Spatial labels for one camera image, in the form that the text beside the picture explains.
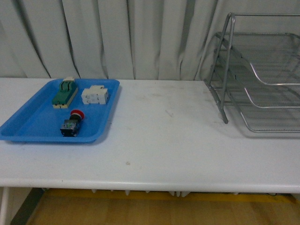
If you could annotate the silver mesh tray rack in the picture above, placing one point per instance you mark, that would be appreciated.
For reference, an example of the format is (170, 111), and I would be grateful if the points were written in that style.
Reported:
(259, 74)

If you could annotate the blue plastic tray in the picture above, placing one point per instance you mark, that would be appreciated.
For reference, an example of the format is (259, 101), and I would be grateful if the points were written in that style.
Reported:
(38, 121)

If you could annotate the red emergency stop button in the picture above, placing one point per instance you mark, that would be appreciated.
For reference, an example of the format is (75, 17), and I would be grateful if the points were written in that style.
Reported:
(71, 126)

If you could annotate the green knife switch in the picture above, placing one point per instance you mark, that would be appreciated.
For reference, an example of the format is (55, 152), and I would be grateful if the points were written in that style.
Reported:
(67, 92)

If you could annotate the white circuit breaker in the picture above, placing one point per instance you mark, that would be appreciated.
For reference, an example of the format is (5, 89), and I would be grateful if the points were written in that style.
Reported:
(96, 94)

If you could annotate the white curtain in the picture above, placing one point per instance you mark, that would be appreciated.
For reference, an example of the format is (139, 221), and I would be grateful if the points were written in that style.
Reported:
(117, 39)

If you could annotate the black table leg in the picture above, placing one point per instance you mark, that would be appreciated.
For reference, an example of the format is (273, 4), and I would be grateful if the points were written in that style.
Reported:
(28, 206)

